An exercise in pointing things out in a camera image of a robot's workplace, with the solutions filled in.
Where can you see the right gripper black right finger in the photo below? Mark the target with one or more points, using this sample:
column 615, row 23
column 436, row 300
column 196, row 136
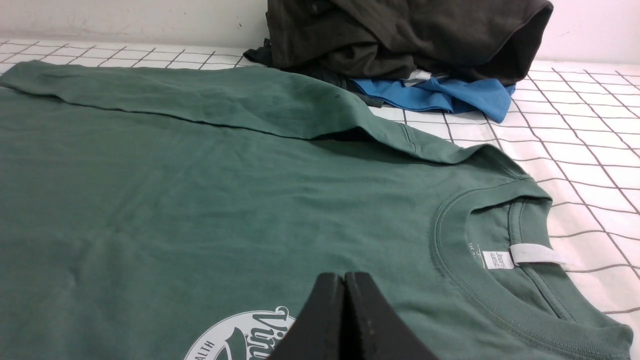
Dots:
column 372, row 330

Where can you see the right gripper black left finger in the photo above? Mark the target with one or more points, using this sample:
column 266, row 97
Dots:
column 316, row 333

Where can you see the green long sleeve shirt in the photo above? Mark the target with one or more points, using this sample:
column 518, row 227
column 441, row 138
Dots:
column 178, row 214

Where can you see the blue garment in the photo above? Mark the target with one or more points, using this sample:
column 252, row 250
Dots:
column 452, row 96

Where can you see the dark brown crumpled garment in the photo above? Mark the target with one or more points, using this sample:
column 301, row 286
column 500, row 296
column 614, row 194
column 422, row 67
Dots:
column 337, row 40

